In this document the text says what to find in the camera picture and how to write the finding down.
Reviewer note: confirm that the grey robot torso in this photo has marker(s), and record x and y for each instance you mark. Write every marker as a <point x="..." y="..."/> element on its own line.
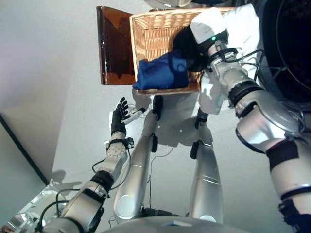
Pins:
<point x="175" y="225"/>

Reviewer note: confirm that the grey front-load washing machine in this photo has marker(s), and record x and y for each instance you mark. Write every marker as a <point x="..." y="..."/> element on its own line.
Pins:
<point x="291" y="48"/>

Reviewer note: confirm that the white garment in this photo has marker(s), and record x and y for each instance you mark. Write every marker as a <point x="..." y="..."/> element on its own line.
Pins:
<point x="243" y="29"/>

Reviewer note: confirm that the blue garment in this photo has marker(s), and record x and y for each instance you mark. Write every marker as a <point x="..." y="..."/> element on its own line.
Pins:
<point x="158" y="72"/>

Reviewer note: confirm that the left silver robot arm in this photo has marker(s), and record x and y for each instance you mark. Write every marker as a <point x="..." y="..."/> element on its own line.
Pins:
<point x="80" y="208"/>

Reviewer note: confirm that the white board with black edge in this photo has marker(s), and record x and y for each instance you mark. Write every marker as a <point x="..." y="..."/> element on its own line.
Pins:
<point x="14" y="155"/>

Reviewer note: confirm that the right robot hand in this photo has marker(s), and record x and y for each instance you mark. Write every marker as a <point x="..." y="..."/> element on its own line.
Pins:
<point x="206" y="26"/>

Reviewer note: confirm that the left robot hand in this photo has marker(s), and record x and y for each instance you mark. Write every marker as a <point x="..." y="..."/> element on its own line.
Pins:
<point x="117" y="121"/>

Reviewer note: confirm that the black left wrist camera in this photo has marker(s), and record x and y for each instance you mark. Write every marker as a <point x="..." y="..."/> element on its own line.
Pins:
<point x="130" y="143"/>

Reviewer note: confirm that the clear acrylic stand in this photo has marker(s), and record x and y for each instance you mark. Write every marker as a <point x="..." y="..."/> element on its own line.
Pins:
<point x="26" y="211"/>

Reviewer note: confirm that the wicker laundry basket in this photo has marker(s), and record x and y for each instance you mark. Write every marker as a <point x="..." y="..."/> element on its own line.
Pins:
<point x="155" y="31"/>

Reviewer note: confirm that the black garment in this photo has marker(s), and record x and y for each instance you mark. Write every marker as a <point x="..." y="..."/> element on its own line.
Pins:
<point x="184" y="43"/>

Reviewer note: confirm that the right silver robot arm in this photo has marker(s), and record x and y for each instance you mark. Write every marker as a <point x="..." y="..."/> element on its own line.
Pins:
<point x="267" y="126"/>

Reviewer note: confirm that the left silver robot leg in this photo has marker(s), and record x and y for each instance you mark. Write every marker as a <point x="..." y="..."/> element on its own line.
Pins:
<point x="133" y="182"/>

